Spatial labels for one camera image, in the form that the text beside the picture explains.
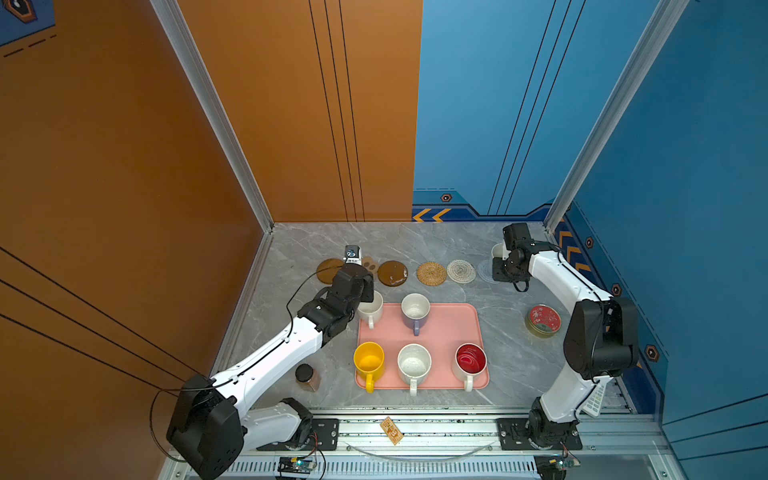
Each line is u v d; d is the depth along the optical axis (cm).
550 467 70
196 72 78
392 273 105
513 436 72
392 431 73
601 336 48
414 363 83
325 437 74
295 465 71
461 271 105
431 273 105
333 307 60
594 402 77
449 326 93
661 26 71
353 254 69
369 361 84
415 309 94
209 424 39
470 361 83
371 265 106
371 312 85
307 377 74
